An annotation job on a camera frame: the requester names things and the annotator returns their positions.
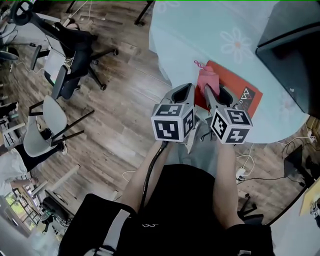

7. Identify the person's right forearm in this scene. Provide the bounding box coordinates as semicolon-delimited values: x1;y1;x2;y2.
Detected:
212;142;245;230

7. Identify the black mesh chair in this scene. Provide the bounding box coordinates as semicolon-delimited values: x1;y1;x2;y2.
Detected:
9;0;35;27

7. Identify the person's black shirt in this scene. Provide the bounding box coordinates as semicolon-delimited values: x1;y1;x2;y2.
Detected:
57;163;276;256

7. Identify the grey shoulder strap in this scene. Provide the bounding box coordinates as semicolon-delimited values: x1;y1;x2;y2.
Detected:
94;208;131;256

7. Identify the light wooden desk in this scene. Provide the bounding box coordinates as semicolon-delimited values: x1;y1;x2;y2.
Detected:
299;186;320;217

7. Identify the black mini fridge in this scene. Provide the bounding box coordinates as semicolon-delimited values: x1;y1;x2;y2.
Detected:
254;0;320;121

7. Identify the red book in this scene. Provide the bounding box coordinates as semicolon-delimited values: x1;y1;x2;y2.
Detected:
193;59;264;120

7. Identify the person's left forearm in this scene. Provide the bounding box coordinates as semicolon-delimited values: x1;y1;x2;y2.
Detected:
121;141;173;213

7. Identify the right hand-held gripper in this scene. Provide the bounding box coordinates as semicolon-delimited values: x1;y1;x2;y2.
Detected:
203;84;254;146

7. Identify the grey chair with black legs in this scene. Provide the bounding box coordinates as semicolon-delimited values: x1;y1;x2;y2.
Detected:
23;96;95;158

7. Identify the silver laptop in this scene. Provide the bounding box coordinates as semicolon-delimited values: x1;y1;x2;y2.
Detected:
44;48;67;81

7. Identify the black stand base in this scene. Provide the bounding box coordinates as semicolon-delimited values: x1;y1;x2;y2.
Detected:
283;144;317;187

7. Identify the whiteboard on black stand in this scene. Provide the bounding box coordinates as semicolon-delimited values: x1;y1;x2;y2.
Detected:
134;0;155;28

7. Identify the light blue flowered tablecloth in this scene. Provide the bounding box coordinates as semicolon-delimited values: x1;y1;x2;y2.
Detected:
148;0;311;145

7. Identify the pink cloth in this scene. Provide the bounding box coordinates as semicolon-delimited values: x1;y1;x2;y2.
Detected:
194;59;221;101

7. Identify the black office chair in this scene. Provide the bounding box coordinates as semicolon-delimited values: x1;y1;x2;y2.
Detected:
29;21;120;101
237;193;272;227

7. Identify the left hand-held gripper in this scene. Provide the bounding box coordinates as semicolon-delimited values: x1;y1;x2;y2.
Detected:
150;83;196;144

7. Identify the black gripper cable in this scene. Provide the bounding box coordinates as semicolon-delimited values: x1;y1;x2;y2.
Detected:
138;141;169;213

